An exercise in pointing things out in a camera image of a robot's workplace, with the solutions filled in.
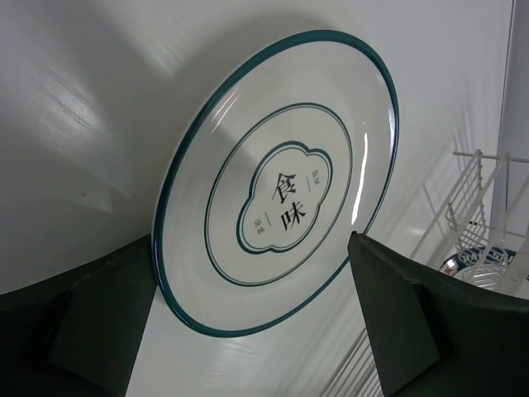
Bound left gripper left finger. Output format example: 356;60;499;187
1;236;154;396

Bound white plate teal rings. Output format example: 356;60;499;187
150;29;401;339

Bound dark teal rimmed plate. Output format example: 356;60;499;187
441;246;517;279

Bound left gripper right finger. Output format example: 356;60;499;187
348;232;528;396

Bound metal wire dish rack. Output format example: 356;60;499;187
322;151;528;396

